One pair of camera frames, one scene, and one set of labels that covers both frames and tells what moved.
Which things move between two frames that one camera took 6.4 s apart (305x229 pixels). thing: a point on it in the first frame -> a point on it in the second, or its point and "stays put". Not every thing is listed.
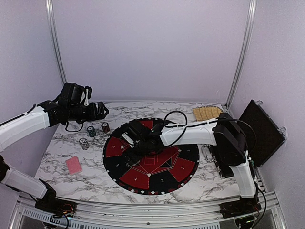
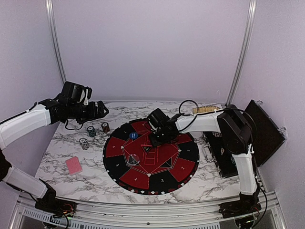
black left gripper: x=93 y=115 stays put
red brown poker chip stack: x=105 y=127 stays put
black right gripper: x=129 y=155 -> x=155 y=143
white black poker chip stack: x=84 y=143 stays put
